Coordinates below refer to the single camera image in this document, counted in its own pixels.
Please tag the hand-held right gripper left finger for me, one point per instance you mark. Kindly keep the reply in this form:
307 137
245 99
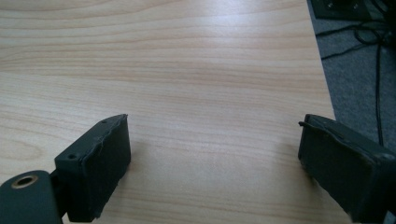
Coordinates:
93 174

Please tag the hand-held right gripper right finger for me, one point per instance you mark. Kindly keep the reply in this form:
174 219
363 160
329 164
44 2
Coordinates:
345 168

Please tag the black stand base plate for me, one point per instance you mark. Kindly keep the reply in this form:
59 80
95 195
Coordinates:
339 9

